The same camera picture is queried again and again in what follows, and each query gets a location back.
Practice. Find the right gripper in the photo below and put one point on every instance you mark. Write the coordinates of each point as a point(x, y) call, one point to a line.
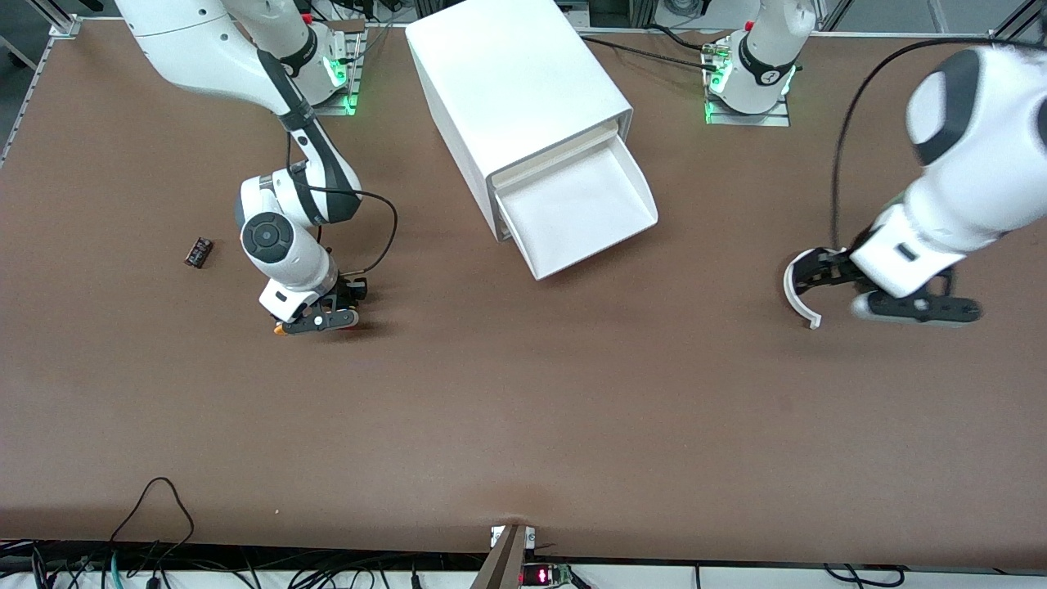
point(355, 289)

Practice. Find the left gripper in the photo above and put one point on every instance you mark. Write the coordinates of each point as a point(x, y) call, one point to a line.
point(834, 271)

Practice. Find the white plastic drawer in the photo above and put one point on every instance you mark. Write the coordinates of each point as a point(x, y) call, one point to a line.
point(556, 155)
point(572, 213)

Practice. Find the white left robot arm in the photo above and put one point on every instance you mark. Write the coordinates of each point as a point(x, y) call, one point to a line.
point(973, 164)

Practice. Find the white drawer cabinet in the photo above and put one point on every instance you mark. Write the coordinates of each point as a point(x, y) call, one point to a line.
point(507, 74)

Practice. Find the white curved plastic arc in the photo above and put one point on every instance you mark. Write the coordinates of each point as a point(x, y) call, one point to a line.
point(788, 286)

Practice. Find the small black connector block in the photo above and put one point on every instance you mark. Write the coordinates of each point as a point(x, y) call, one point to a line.
point(199, 252)

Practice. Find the small red-lit electronic module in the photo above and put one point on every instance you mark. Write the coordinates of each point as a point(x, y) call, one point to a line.
point(536, 575)

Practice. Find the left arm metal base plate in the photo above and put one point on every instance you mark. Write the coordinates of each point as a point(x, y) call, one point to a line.
point(769, 119)

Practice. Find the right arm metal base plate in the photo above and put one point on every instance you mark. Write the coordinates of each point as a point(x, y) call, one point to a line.
point(348, 105)

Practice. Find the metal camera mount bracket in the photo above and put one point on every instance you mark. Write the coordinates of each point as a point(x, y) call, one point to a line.
point(509, 560)

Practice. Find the aluminium frame profile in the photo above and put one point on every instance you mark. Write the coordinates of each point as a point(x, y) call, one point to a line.
point(64, 24)

